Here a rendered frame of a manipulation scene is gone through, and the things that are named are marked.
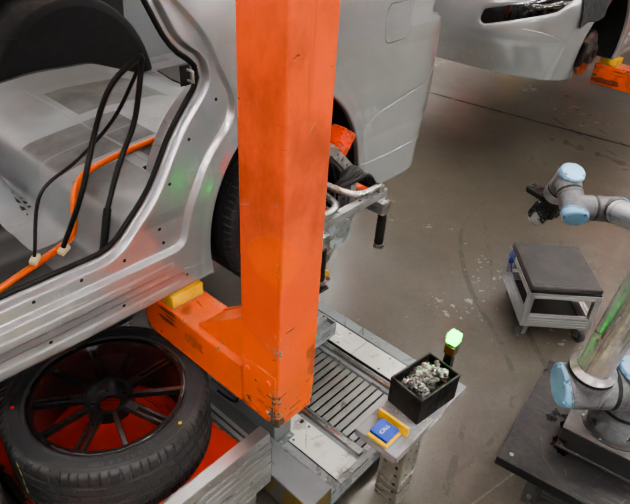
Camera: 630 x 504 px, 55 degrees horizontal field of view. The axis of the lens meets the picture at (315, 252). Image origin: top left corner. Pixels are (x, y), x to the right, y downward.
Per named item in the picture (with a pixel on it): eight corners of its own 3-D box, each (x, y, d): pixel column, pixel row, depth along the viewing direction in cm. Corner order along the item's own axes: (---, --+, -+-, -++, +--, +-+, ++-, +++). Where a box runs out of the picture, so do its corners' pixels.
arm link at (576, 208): (600, 214, 210) (594, 185, 216) (568, 212, 210) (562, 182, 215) (588, 228, 219) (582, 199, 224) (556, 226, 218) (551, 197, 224)
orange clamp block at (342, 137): (331, 149, 233) (341, 128, 232) (347, 156, 229) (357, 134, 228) (322, 144, 227) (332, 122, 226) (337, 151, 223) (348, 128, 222)
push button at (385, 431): (381, 421, 201) (382, 417, 200) (398, 433, 197) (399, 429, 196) (368, 433, 196) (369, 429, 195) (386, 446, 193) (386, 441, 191)
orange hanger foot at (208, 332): (183, 305, 234) (176, 230, 215) (279, 376, 207) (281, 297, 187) (147, 325, 224) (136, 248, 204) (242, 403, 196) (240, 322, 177)
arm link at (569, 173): (563, 181, 214) (559, 158, 219) (549, 200, 226) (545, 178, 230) (589, 183, 215) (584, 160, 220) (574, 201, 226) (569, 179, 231)
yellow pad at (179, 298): (180, 276, 223) (179, 265, 221) (204, 293, 216) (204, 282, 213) (149, 292, 215) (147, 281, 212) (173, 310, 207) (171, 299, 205)
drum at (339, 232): (309, 221, 241) (311, 190, 233) (351, 243, 230) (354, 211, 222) (285, 234, 232) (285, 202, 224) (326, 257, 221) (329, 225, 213)
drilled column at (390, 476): (389, 474, 237) (403, 401, 213) (410, 490, 232) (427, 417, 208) (373, 490, 231) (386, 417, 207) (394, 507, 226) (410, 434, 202)
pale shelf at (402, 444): (426, 367, 228) (427, 362, 226) (465, 392, 219) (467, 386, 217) (353, 434, 201) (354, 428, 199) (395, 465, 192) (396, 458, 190)
